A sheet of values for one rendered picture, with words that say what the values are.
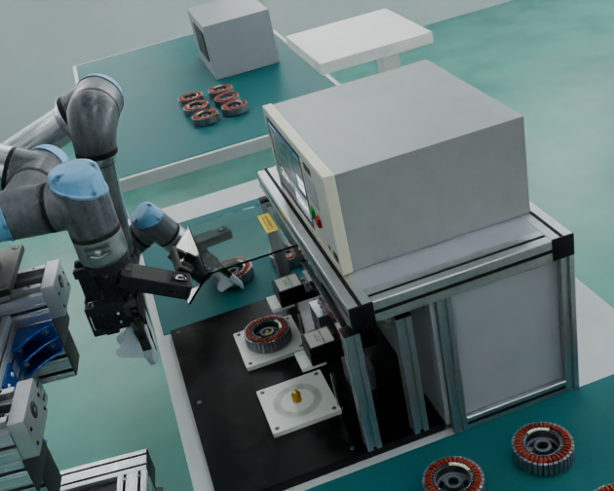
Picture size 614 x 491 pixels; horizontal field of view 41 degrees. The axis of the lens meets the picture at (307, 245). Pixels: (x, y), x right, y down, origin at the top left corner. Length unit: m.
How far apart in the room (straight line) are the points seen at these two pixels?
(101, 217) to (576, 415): 1.00
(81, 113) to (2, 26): 4.33
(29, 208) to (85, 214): 0.08
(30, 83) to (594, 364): 5.08
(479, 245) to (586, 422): 0.41
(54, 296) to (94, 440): 1.18
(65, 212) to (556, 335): 0.97
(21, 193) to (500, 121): 0.83
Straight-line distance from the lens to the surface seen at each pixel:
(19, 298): 2.10
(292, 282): 1.91
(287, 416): 1.76
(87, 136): 1.90
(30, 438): 1.69
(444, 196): 1.54
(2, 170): 1.37
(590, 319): 1.97
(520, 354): 1.67
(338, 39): 2.58
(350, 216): 1.48
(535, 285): 1.60
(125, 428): 3.16
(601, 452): 1.66
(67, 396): 3.43
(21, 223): 1.25
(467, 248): 1.55
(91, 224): 1.23
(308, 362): 1.72
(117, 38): 6.25
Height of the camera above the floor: 1.93
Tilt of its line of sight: 30 degrees down
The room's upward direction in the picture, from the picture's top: 13 degrees counter-clockwise
